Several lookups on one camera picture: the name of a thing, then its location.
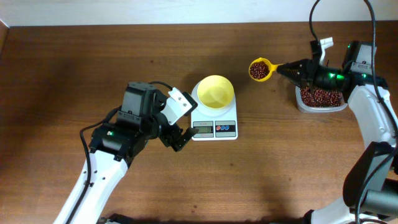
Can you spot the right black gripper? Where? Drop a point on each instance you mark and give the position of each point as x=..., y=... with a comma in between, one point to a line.
x=304, y=65

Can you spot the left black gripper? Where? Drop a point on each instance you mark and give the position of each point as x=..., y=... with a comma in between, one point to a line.
x=175, y=131

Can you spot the yellow plastic measuring scoop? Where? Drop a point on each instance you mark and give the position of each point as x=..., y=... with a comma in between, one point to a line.
x=261, y=69

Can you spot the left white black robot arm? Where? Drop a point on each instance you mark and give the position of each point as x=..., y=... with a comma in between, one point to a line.
x=146, y=113

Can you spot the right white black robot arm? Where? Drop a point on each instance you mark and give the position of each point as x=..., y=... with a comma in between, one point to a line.
x=368, y=195

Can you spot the white digital kitchen scale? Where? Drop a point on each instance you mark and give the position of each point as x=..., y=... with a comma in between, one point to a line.
x=214, y=124

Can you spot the pale yellow plastic bowl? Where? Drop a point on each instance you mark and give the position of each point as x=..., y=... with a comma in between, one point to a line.
x=215, y=92

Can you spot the red adzuki beans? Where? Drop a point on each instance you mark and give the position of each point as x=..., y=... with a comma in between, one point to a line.
x=320, y=98

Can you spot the clear plastic food container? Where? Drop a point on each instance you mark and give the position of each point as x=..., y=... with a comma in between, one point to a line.
x=306, y=109

